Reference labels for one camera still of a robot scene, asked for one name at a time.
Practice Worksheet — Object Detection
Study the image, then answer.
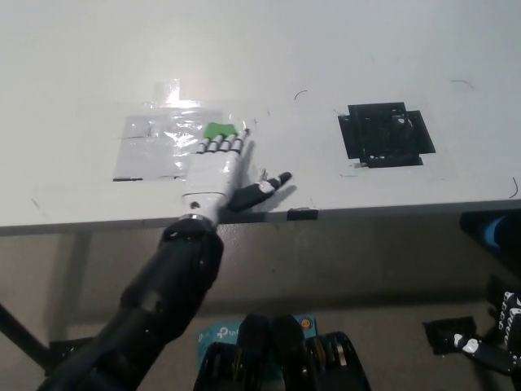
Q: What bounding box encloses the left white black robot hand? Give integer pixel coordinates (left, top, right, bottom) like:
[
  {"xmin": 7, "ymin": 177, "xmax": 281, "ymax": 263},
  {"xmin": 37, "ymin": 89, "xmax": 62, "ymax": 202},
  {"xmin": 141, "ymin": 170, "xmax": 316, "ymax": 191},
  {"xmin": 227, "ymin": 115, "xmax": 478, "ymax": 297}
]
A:
[{"xmin": 181, "ymin": 128, "xmax": 294, "ymax": 225}]

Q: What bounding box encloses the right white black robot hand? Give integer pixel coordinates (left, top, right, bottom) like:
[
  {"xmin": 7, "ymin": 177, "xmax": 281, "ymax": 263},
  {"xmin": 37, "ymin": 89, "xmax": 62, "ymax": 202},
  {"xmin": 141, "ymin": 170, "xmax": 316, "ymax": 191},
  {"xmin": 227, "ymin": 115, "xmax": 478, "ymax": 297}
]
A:
[{"xmin": 453, "ymin": 275, "xmax": 521, "ymax": 376}]

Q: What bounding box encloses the green whiteboard eraser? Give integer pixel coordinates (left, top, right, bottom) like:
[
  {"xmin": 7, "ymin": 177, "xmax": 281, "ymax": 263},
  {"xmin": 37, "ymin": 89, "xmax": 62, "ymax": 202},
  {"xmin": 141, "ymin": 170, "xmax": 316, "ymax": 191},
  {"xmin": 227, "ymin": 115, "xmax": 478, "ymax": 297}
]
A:
[{"xmin": 203, "ymin": 121, "xmax": 239, "ymax": 142}]

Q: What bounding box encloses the clear taped paper patch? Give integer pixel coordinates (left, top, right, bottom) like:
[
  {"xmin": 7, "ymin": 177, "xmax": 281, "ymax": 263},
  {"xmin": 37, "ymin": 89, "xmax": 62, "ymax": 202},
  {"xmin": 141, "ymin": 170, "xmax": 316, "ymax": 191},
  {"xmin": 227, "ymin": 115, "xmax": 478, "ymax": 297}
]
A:
[{"xmin": 112, "ymin": 79, "xmax": 258, "ymax": 183}]

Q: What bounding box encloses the black and blue object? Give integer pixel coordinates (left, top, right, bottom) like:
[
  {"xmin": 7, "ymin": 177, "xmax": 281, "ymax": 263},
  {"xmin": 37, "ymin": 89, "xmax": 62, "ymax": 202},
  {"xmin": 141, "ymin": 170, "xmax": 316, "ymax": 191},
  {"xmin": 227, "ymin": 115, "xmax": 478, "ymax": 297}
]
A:
[{"xmin": 459, "ymin": 210, "xmax": 521, "ymax": 258}]

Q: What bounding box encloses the small black tape strip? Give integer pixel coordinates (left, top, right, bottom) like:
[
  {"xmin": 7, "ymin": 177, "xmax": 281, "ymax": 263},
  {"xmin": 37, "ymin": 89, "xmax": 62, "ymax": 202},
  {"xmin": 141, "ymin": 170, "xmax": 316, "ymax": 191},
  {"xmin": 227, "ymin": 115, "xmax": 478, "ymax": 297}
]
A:
[{"xmin": 287, "ymin": 208, "xmax": 320, "ymax": 222}]

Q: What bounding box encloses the teal router box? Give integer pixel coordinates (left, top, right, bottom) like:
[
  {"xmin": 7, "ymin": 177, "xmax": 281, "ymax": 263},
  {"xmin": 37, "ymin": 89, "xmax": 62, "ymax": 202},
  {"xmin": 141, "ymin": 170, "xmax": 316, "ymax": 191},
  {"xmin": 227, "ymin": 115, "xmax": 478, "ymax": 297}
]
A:
[{"xmin": 198, "ymin": 313, "xmax": 319, "ymax": 370}]

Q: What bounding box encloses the black tape square patch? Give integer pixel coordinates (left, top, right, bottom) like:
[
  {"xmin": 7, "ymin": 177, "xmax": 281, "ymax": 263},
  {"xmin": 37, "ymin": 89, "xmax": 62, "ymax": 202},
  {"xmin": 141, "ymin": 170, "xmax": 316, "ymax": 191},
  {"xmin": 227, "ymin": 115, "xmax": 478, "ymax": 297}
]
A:
[{"xmin": 337, "ymin": 102, "xmax": 436, "ymax": 169}]

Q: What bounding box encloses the black table leg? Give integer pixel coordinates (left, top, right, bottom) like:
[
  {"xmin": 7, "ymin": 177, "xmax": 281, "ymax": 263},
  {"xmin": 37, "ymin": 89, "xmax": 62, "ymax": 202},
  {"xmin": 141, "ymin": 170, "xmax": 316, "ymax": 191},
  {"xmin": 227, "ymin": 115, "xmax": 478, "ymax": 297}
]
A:
[{"xmin": 0, "ymin": 303, "xmax": 53, "ymax": 370}]

